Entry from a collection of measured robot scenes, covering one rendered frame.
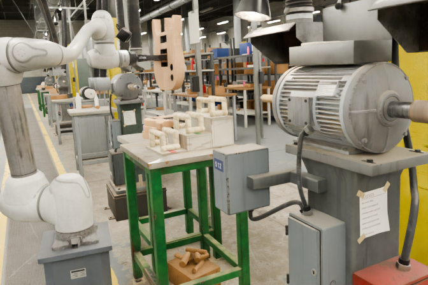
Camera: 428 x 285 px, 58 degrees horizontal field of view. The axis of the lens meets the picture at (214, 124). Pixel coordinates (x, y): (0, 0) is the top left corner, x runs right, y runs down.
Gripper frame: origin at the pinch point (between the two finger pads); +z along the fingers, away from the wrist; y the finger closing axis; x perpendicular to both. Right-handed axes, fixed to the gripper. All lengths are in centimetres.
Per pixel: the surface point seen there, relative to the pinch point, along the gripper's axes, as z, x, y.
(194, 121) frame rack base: 21.1, -38.6, -7.3
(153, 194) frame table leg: -20, -69, 25
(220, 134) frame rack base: 27, -45, 14
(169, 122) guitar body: 20, -43, -44
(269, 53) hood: 20, -2, 70
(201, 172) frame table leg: 35, -78, -28
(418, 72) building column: 99, -13, 87
